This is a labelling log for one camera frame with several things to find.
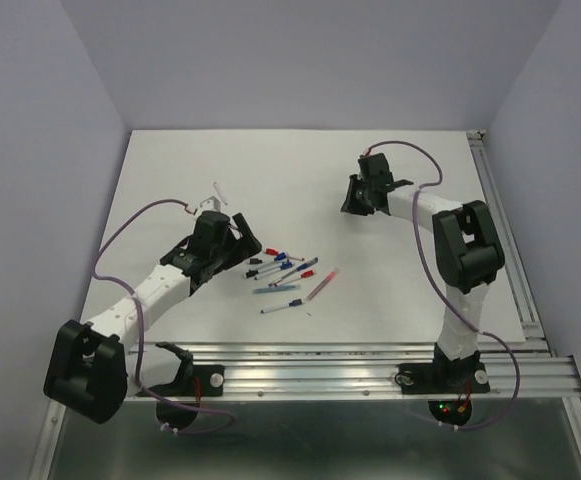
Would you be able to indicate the white marker red end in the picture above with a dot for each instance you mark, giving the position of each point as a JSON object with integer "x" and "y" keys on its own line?
{"x": 220, "y": 193}

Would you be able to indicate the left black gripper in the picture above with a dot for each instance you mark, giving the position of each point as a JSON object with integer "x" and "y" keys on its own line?
{"x": 243, "y": 248}

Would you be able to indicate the pink highlighter pen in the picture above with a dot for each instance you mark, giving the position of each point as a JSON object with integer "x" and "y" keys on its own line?
{"x": 322, "y": 285}

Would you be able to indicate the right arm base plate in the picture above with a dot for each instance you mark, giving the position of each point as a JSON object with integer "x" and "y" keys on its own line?
{"x": 433, "y": 379}

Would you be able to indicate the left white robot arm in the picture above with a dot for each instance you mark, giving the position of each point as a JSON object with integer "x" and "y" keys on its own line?
{"x": 87, "y": 372}

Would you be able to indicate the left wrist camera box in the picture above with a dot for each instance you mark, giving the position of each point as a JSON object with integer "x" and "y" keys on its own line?
{"x": 211, "y": 203}

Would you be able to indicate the aluminium right rail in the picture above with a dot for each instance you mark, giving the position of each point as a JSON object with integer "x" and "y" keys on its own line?
{"x": 535, "y": 337}

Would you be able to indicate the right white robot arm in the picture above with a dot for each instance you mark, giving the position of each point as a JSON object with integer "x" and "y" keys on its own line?
{"x": 468, "y": 256}

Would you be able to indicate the aluminium front rail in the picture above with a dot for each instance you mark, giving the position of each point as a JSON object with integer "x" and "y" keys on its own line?
{"x": 365, "y": 371}

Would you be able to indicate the aluminium rail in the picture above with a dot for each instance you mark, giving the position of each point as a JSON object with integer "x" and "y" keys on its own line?
{"x": 535, "y": 337}
{"x": 365, "y": 371}

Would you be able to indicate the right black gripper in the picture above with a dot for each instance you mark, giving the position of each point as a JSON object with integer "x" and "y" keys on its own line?
{"x": 349, "y": 204}

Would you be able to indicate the white marker red cap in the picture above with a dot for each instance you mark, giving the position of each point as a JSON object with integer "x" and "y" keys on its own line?
{"x": 301, "y": 276}

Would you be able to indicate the blue gel pen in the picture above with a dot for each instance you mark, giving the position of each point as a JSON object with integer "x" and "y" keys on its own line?
{"x": 293, "y": 269}

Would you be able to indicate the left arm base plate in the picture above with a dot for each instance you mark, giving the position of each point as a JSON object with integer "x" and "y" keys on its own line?
{"x": 191, "y": 380}

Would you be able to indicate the light blue highlighter pen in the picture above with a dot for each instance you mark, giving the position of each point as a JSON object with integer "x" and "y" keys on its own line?
{"x": 276, "y": 289}

